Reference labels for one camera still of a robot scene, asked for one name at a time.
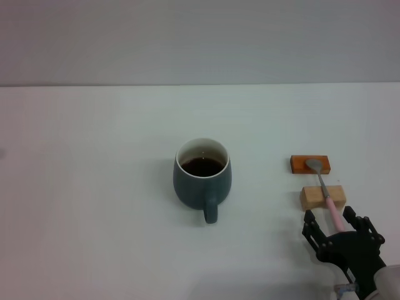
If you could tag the orange wooden block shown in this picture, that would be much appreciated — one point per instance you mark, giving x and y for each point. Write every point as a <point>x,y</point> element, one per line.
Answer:
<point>298,165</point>

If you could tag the grey ceramic mug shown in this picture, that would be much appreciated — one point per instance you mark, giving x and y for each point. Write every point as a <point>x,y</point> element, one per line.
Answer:
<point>193,190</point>

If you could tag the dark coffee liquid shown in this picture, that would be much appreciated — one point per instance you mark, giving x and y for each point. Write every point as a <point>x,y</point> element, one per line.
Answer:
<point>201,167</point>

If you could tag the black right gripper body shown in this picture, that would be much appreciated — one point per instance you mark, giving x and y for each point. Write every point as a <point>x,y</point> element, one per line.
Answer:
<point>353,253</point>

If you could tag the light wooden spoon rest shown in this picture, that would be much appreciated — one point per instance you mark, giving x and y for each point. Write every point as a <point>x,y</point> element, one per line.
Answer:
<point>312,197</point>

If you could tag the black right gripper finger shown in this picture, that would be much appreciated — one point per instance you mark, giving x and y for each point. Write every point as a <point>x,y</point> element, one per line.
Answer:
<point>364,228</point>
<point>314,236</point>

